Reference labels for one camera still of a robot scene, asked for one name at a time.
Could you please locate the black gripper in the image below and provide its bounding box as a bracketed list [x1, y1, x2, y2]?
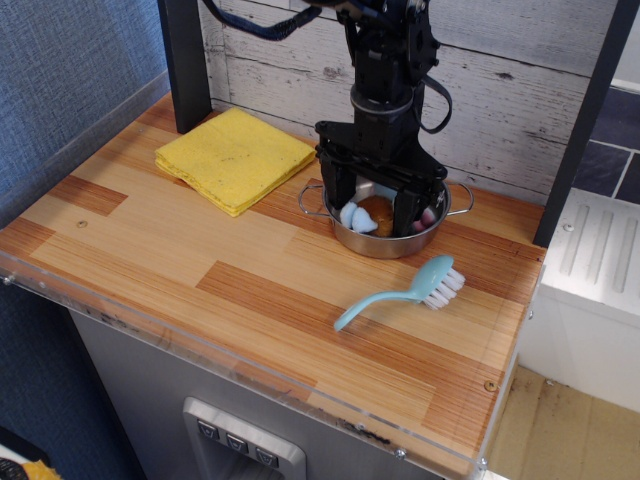
[315, 106, 447, 237]

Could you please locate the blue brown plush toy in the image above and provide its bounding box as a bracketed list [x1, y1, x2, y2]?
[337, 184, 446, 238]

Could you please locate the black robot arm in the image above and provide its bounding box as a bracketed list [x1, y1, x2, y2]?
[316, 1, 448, 237]

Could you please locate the stainless steel pan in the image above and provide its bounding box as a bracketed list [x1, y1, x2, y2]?
[298, 182, 475, 259]

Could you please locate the light blue dish brush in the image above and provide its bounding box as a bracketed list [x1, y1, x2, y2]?
[334, 255, 466, 331]

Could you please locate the yellow folded cloth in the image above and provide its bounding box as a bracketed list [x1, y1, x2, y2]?
[155, 108, 315, 217]

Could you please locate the clear acrylic table edge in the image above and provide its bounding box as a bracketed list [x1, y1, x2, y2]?
[1, 243, 544, 479]

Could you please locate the white toy sink drainboard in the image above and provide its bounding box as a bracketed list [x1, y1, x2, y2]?
[519, 189, 639, 411]

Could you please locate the grey cabinet with dispenser panel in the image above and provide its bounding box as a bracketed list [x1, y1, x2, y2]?
[71, 308, 479, 479]

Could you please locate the yellow object bottom left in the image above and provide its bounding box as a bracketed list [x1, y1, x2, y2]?
[21, 461, 62, 480]

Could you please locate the dark left vertical post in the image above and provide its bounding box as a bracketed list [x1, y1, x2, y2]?
[157, 0, 212, 134]

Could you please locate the dark vertical post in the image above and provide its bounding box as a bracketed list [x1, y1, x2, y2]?
[533, 0, 639, 248]
[157, 0, 212, 134]

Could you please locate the dark right vertical post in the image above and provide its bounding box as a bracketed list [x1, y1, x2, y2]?
[533, 0, 639, 248]

